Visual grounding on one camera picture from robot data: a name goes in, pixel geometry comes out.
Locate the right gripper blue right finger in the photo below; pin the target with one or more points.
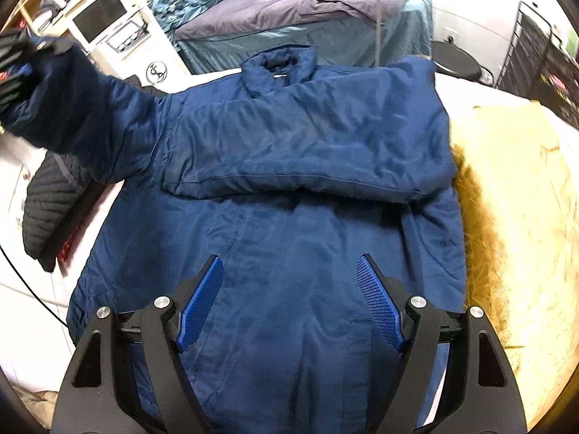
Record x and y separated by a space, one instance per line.
479 394

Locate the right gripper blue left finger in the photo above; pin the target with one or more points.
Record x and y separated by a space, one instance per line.
98 393

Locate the navy blue padded jacket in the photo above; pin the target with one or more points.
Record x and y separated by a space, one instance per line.
288 171

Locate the white appliance with panel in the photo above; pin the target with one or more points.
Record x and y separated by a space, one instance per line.
124 41

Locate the pink polka dot bedsheet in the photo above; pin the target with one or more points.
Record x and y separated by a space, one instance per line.
35 346

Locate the black quilted jacket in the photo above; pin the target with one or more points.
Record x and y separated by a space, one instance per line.
59 197

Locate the grey blue quilt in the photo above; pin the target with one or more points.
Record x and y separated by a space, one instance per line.
215 35

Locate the mustard yellow garment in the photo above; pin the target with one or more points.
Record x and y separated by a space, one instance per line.
520 217

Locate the black round stool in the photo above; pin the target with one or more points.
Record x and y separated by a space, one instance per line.
453 61

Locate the black wire shelf rack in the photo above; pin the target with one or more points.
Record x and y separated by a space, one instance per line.
537 68

